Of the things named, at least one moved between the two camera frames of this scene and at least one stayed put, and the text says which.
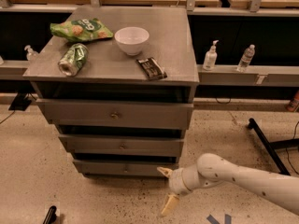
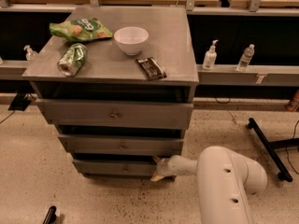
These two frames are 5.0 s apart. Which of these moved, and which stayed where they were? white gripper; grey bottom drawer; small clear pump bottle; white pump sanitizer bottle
Moved: white gripper
Stayed: grey bottom drawer; small clear pump bottle; white pump sanitizer bottle
